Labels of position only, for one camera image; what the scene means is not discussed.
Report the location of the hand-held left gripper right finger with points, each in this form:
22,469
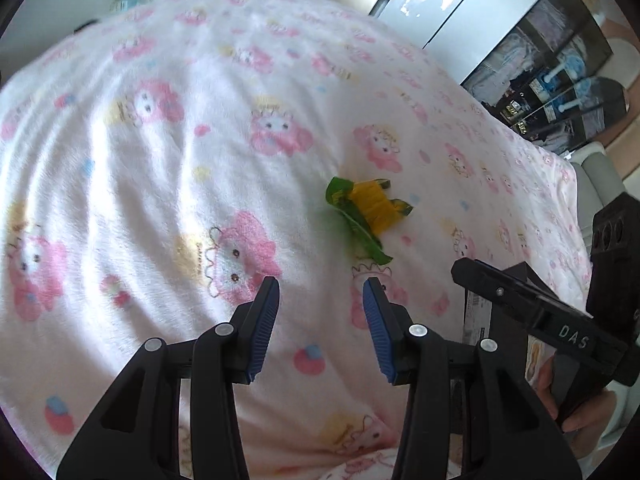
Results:
377,330

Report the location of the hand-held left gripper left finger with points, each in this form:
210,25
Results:
262,327

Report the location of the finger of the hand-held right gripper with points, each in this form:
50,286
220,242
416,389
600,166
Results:
495,290

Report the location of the black storage box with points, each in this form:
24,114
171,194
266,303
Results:
505,332

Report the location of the yellow and green yarn toy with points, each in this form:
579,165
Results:
370,205

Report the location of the person's right hand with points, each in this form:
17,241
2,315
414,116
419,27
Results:
590,410

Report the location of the yellow snack packet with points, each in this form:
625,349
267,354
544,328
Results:
534,360

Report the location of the grey ribbed headboard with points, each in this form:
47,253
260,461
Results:
597,180

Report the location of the pink cartoon printed blanket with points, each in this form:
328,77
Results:
200,135

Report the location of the dark glass display cabinet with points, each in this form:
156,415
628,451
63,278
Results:
550,75

